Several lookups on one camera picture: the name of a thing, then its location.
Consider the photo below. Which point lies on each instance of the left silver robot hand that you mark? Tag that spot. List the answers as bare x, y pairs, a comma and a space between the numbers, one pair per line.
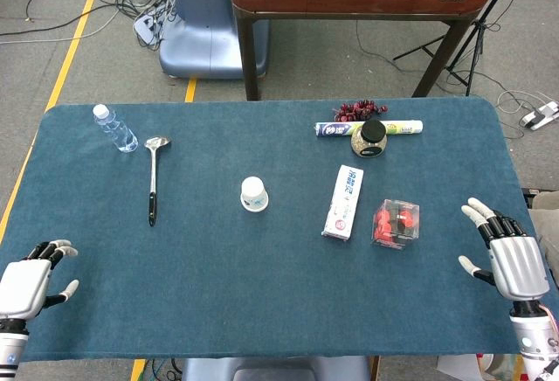
19, 285

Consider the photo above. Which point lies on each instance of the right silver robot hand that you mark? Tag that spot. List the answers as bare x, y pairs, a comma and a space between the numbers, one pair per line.
519, 267

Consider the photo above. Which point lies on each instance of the transparent box with red contents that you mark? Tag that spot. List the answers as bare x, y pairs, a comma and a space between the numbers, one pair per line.
395, 223

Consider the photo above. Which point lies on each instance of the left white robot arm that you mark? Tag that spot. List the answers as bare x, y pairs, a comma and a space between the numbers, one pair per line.
8, 346

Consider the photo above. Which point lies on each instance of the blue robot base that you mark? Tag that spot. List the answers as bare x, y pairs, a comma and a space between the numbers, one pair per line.
201, 27

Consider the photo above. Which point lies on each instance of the white toothpaste box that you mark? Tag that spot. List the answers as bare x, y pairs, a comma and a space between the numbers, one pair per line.
345, 202

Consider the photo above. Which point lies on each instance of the white plastic cup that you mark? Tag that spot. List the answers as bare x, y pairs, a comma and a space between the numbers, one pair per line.
253, 193

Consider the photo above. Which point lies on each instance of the beige fabric object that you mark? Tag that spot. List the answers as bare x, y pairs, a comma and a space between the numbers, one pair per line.
548, 223

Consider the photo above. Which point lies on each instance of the black object beside table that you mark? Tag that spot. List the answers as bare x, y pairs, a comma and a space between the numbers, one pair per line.
528, 191

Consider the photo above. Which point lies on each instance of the white grey power strip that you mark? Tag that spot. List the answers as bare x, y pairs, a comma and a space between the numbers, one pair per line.
539, 116

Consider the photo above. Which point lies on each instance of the clear plastic water bottle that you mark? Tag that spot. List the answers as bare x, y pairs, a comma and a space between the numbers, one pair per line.
117, 132

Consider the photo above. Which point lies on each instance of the glass jar black lid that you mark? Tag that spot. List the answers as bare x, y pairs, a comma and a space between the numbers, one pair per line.
369, 140

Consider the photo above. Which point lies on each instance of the blue tablecloth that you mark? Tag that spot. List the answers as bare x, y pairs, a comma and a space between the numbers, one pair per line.
218, 276

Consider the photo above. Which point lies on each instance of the red grape bunch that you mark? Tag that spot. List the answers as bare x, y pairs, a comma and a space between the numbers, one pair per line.
356, 111

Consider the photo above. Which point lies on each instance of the white blue green tube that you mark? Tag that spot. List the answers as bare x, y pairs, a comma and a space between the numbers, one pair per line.
336, 129

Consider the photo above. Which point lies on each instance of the black tripod stand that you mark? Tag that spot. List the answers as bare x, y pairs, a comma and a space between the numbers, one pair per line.
479, 22

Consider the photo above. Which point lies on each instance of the blue grey robot torso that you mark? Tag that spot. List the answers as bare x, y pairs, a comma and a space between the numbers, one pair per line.
275, 370

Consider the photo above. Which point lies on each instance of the white power strip with plugs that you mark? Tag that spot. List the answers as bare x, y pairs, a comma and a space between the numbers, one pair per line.
144, 27

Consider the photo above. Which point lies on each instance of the brown mahjong table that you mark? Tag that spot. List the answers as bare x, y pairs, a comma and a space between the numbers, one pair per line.
349, 1

